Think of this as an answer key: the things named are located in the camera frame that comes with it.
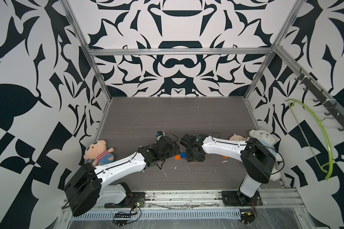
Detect white cable duct strip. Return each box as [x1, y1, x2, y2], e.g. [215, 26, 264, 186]
[71, 209, 241, 220]

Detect green plastic hoop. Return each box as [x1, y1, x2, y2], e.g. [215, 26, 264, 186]
[285, 98, 333, 181]

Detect aluminium cage frame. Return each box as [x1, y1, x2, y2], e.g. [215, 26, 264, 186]
[65, 1, 344, 229]

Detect black wall hook rack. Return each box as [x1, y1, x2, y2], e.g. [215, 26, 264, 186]
[296, 68, 344, 132]

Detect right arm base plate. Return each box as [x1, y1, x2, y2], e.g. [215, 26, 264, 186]
[221, 191, 263, 207]

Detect white teddy bear plush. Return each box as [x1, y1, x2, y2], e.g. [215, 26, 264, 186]
[249, 129, 283, 181]

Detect pink pig plush toy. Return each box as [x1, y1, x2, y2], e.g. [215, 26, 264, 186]
[83, 140, 114, 167]

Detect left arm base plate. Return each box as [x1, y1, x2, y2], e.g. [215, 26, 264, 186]
[104, 192, 146, 209]

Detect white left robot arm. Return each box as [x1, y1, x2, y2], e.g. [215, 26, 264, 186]
[64, 135, 180, 217]

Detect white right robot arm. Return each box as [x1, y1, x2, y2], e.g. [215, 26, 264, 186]
[180, 134, 276, 200]

